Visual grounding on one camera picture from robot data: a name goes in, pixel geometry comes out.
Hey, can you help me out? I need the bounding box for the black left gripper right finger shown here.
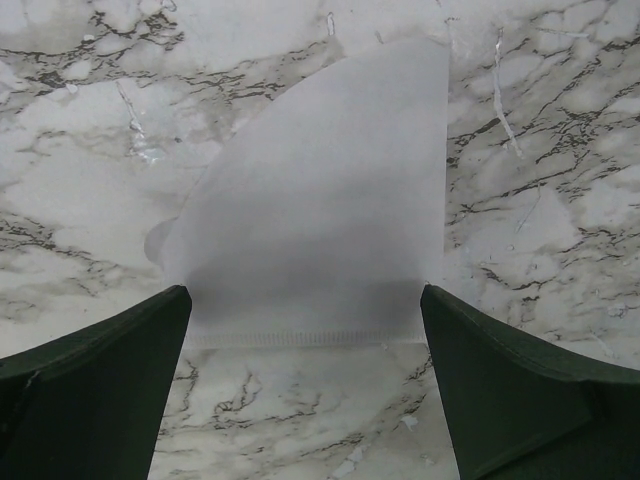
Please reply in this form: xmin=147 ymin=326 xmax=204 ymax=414
xmin=420 ymin=285 xmax=639 ymax=479

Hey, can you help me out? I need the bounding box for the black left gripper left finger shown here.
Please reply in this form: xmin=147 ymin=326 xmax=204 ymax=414
xmin=1 ymin=286 xmax=192 ymax=479

